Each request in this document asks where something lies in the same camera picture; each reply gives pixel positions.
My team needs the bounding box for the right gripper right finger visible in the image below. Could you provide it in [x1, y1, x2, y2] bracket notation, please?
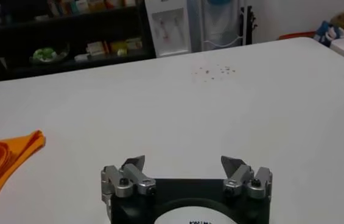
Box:
[221, 156, 273, 200]

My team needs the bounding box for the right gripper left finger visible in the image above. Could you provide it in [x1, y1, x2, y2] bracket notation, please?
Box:
[100, 155, 157, 203]

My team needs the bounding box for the red white medicine box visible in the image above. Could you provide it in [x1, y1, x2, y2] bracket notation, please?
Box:
[86, 41, 108, 57]

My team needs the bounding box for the white water dispenser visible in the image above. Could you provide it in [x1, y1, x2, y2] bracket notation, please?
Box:
[144, 0, 192, 58]

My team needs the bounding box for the black metal stand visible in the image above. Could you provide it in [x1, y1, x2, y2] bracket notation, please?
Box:
[240, 5, 258, 46]

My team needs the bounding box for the green snack bag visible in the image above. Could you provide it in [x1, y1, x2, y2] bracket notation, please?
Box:
[31, 44, 71, 63]

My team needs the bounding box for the open cardboard box red rim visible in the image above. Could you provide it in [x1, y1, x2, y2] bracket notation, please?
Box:
[278, 31, 317, 41]

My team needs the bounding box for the black shelving unit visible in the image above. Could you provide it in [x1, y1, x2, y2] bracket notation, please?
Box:
[0, 0, 156, 85]

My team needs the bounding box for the blue and white bag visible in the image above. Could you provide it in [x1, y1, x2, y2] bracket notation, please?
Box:
[313, 20, 344, 48]

